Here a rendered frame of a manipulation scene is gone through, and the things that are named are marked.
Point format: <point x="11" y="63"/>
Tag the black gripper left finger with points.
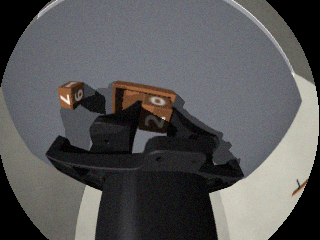
<point x="114" y="133"/>

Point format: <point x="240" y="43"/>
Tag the orange-brown digit cube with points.
<point x="155" y="114"/>
<point x="71" y="94"/>

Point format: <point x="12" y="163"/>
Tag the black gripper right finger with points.
<point x="180" y="126"/>

